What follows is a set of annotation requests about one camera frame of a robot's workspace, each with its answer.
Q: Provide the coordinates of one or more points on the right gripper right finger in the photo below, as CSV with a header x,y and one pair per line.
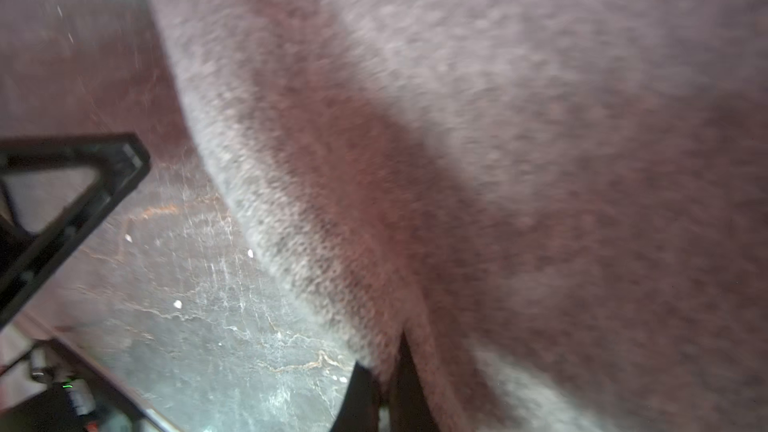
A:
x,y
408,408

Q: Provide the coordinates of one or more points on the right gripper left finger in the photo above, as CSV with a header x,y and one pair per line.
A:
x,y
359,411

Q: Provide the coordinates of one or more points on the grey cloth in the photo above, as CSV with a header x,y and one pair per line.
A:
x,y
560,204

